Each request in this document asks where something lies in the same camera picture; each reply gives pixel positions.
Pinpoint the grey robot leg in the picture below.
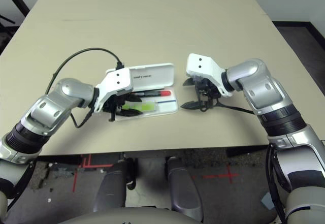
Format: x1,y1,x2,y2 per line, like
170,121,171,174
93,159,139,213
165,156,204,222

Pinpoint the grey robot right leg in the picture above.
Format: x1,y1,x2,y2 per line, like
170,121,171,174
165,156,204,222

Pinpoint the black tripod stand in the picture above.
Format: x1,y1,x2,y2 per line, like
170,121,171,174
0,15,16,28

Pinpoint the blue-grey square pad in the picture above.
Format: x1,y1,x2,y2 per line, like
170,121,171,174
261,192,274,209

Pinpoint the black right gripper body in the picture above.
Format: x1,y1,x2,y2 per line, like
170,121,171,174
194,78,220,112

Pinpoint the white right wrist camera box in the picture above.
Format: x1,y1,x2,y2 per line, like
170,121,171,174
186,53,232,98

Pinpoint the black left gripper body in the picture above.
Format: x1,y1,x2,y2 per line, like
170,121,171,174
103,91,133,122

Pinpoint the white plastic pencil case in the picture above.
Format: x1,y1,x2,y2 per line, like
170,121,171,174
105,62,178,121

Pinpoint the grey robot torso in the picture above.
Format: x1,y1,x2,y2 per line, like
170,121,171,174
57,205,201,224

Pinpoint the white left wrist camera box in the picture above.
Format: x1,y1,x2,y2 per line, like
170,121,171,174
93,68,134,113

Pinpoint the grey robot left leg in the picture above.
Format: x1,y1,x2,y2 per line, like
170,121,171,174
93,159,139,213

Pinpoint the black marker with red cap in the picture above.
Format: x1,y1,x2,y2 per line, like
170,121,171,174
134,89,171,98

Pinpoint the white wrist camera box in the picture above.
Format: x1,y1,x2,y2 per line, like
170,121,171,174
186,53,232,98
93,68,134,113

